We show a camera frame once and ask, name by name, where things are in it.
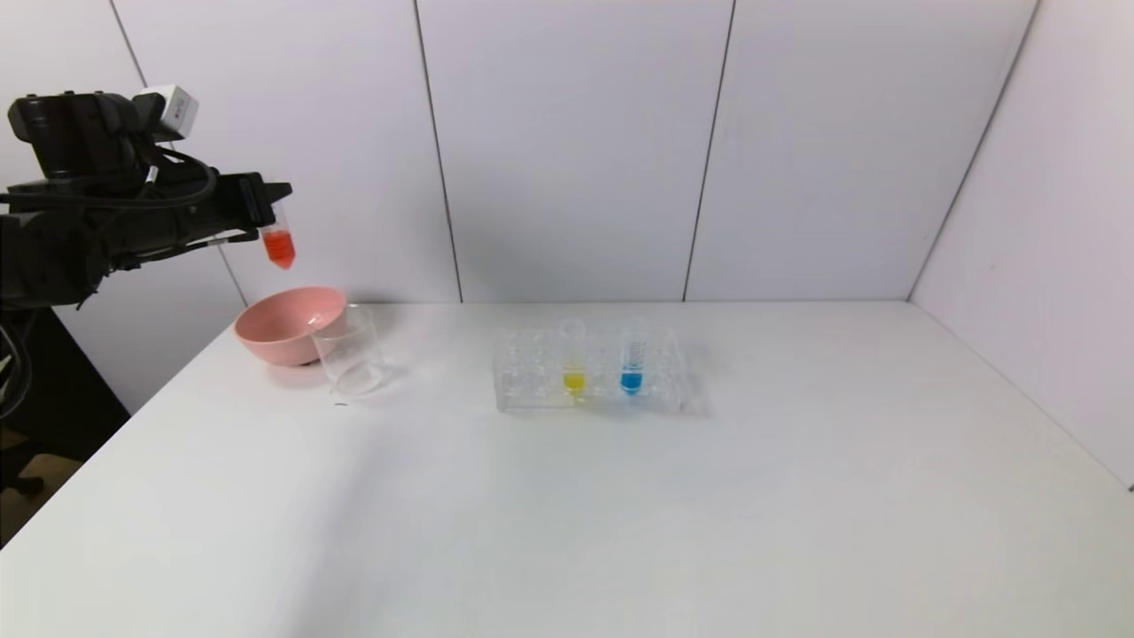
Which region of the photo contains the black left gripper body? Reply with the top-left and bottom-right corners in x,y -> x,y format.
183,172 -> 277,245

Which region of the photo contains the blue pigment test tube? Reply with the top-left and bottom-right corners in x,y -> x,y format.
619,317 -> 645,396

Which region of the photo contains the yellow pigment test tube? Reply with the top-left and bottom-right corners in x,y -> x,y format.
561,317 -> 588,397

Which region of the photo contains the thin black camera cable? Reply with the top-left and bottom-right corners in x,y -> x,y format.
133,146 -> 219,210

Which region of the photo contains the pink plastic bowl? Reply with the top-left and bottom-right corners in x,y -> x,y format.
234,286 -> 348,368

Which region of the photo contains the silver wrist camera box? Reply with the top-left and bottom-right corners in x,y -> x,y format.
133,85 -> 200,141

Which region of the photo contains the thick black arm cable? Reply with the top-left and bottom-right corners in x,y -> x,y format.
0,315 -> 35,419

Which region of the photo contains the red pigment test tube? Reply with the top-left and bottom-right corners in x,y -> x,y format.
260,204 -> 297,270

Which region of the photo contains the clear glass beaker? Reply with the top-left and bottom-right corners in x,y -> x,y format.
312,305 -> 391,400

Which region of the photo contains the clear acrylic test tube rack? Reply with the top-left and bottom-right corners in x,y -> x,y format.
493,328 -> 686,414

